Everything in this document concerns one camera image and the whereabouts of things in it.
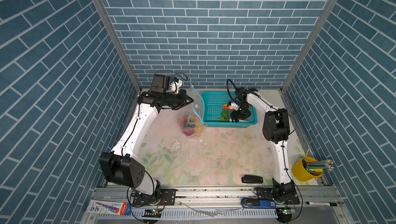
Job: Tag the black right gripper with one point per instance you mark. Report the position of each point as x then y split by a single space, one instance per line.
234 116

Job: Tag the bundle of pencils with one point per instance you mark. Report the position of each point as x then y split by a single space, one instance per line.
320 166

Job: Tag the black stapler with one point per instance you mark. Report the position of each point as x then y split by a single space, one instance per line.
252 179

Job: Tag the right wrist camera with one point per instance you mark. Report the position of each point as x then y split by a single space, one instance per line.
241 90

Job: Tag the aluminium rail base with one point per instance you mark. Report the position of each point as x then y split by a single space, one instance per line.
221 205

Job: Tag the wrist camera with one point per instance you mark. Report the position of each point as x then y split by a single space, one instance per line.
241 90
165 84

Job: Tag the purple onion toy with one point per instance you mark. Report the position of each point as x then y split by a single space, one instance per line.
188 131

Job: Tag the clear zip top bag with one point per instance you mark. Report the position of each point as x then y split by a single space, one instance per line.
194 111

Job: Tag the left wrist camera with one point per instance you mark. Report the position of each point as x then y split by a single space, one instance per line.
165 84

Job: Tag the red blue printed box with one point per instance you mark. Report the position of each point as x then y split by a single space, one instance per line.
112 208

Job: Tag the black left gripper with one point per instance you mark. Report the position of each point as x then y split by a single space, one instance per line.
182 95

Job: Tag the orange carrot toy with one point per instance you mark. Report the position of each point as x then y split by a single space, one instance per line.
229 108

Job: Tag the yellow pencil cup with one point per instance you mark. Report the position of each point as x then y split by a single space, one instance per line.
301 174

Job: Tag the black marker pen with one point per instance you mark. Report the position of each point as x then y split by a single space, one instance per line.
312 203

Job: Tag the teal plastic basket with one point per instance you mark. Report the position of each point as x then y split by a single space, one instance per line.
213 109

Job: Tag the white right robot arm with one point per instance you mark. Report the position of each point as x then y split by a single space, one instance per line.
276 130

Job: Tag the green leafy vegetable toy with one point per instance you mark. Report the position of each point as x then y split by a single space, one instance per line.
225 117

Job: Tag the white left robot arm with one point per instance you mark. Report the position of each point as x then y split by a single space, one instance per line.
120 165

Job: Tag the blue black device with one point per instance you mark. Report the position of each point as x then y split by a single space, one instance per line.
253 203

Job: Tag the yellow potato toy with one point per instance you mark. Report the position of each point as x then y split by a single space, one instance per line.
198 129

